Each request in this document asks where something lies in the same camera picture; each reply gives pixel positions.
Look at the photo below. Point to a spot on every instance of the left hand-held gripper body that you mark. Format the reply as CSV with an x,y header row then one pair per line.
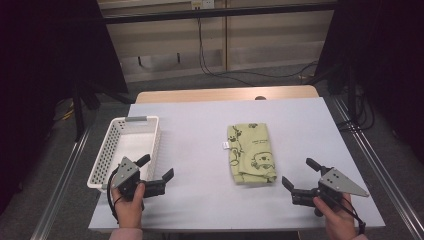
x,y
126,171

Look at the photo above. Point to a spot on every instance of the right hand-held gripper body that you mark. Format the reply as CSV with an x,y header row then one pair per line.
x,y
336,182

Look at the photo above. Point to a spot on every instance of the white perforated plastic basket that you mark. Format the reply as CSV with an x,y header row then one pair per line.
x,y
131,143

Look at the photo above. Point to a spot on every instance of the green printed cloth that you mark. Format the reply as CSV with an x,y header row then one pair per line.
x,y
251,151

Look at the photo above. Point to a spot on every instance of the person's right hand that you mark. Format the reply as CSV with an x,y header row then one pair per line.
x,y
338,221

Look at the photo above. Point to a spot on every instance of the person's left hand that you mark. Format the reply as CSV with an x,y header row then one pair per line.
x,y
128,211

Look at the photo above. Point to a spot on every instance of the light grey table mat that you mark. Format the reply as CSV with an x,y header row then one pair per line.
x,y
200,186

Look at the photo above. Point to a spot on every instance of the black stand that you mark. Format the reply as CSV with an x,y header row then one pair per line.
x,y
78,113
351,93

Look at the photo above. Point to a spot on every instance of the wooden table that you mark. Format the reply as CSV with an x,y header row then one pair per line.
x,y
200,95

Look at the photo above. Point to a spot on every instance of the beige wooden cabinet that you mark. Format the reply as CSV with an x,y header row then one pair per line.
x,y
266,43

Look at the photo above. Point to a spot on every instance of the black curtain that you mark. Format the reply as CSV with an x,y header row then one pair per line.
x,y
393,50
33,66

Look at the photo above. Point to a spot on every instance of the black horizontal bar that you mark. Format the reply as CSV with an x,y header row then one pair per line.
x,y
216,13

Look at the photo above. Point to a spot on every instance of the white wall power outlet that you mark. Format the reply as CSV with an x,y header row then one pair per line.
x,y
203,4

